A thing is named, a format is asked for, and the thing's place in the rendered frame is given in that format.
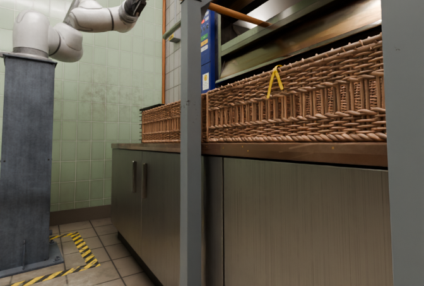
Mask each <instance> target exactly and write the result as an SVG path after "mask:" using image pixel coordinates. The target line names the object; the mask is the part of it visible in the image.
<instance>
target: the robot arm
mask: <svg viewBox="0 0 424 286"><path fill-rule="evenodd" d="M145 6H146V0H125V1H124V2H123V3H122V4H121V6H117V7H113V8H103V7H102V6H101V5H100V4H99V3H98V2H97V1H96V0H73V1H72V3H71V5H70V7H69V9H68V12H67V14H66V16H65V18H64V20H63V22H60V23H57V24H56V25H55V26H54V27H52V26H51V25H50V21H49V20H48V19H47V17H46V16H45V15H43V14H42V13H41V12H39V11H35V10H31V9H26V10H23V11H22V12H21V13H19V14H18V16H17V17H16V20H15V22H14V25H13V51H12V52H0V57H1V58H3V53H4V54H12V55H16V56H24V57H31V58H35V59H43V60H48V61H53V60H52V59H55V60H57V61H61V62H64V63H75V62H77V61H79V60H80V59H81V58H82V56H83V46H82V41H83V36H82V33H81V32H87V33H101V32H108V31H117V32H120V33H126V32H128V31H130V30H131V29H132V28H133V27H134V26H135V24H136V22H137V20H138V18H139V17H140V15H141V12H142V10H143V9H144V7H145ZM49 57H50V58H52V59H49Z"/></svg>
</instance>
